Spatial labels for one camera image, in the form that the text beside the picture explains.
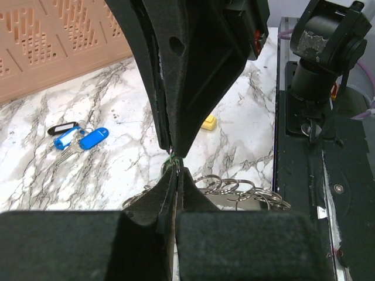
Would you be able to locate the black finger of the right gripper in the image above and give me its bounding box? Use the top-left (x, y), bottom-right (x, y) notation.
top-left (106, 0), bottom-right (171, 152)
top-left (144, 1), bottom-right (245, 157)

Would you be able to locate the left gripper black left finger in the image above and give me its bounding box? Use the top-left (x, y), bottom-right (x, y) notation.
top-left (1, 169), bottom-right (178, 280)

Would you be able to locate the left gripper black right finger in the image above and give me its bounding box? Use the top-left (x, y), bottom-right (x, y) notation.
top-left (176, 168), bottom-right (333, 280)

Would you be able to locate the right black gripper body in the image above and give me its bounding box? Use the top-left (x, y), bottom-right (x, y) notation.
top-left (223, 0), bottom-right (270, 61)

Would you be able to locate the yellow pink marker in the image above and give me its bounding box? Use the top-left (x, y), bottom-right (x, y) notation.
top-left (201, 115), bottom-right (217, 131)

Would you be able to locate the peach compartment organizer box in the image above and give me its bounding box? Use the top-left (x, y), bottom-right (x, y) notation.
top-left (1, 0), bottom-right (132, 102)

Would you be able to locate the silver loose key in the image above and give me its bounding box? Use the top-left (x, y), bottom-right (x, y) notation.
top-left (55, 140), bottom-right (84, 166)

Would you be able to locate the blue key tag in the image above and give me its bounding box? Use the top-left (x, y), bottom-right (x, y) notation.
top-left (79, 127), bottom-right (109, 150)
top-left (50, 126), bottom-right (86, 150)

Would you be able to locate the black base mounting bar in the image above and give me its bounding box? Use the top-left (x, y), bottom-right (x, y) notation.
top-left (274, 16), bottom-right (375, 281)

